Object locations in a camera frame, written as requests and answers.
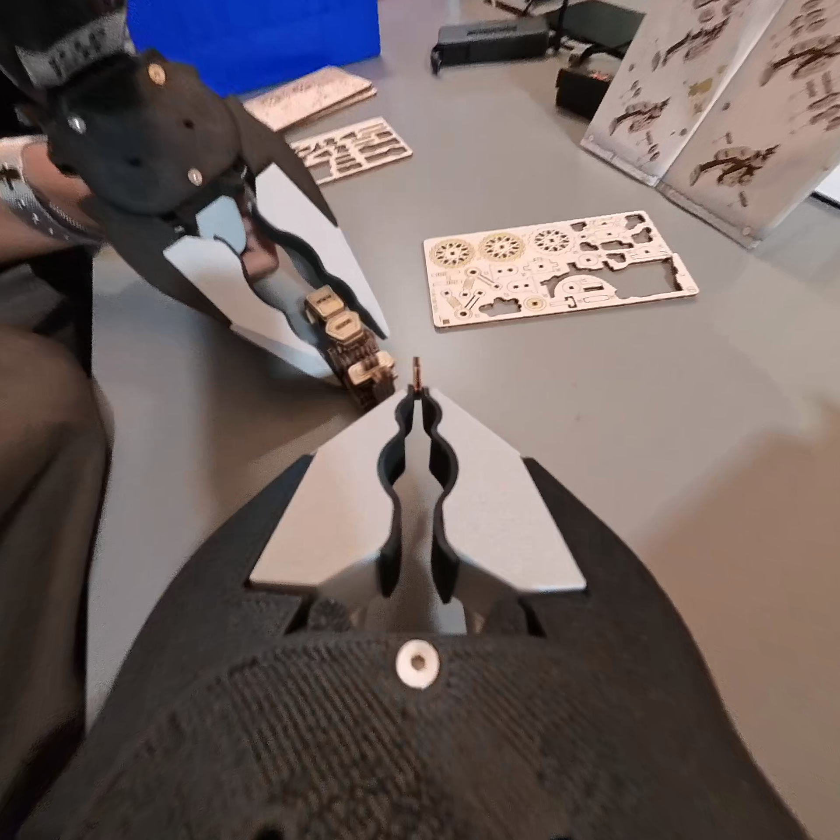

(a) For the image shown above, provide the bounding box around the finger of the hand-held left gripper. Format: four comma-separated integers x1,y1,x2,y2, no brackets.
163,197,336,382
246,161,391,342

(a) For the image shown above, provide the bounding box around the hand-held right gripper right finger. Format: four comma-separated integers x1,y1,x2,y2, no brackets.
420,387,587,634

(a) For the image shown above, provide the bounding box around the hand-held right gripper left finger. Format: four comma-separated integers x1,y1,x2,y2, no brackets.
248,386,427,614

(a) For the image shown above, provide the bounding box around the wooden puzzle model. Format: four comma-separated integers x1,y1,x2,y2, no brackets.
303,285,398,413

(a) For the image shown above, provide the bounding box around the person's left forearm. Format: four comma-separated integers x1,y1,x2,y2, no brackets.
0,141,102,266

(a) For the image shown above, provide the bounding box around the grey desk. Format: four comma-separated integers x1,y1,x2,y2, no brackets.
82,0,840,840

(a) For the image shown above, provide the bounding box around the small wooden puzzle sheet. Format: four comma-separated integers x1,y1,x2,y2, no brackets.
289,117,414,186

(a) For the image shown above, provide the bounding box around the stack of wooden sheets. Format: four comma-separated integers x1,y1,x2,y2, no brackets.
243,66,378,132

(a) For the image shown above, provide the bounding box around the blue plastic bin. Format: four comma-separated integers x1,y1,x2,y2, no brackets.
126,0,382,99

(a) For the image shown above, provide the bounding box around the wooden puzzle sheet with gears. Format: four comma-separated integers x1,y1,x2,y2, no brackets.
423,210,700,329

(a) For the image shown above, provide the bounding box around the black flat device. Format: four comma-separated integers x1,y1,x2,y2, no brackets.
430,16,552,74

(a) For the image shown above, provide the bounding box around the small black box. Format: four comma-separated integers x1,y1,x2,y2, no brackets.
554,52,624,120

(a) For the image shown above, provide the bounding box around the black stand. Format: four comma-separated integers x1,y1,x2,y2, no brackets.
548,0,647,60

